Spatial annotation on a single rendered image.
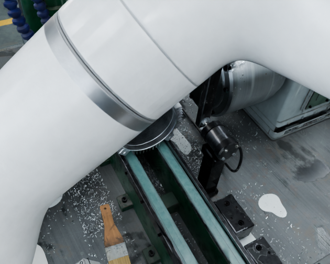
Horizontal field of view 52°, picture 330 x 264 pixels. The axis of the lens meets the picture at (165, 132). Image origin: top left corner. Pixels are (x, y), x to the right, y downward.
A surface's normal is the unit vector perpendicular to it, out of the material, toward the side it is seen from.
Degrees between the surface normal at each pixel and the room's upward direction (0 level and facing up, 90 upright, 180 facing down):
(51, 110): 58
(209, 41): 87
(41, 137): 66
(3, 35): 0
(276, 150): 0
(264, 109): 90
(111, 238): 0
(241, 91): 81
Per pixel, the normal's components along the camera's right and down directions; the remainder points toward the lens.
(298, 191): 0.07, -0.67
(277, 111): -0.88, 0.30
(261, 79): 0.47, 0.46
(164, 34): 0.08, 0.47
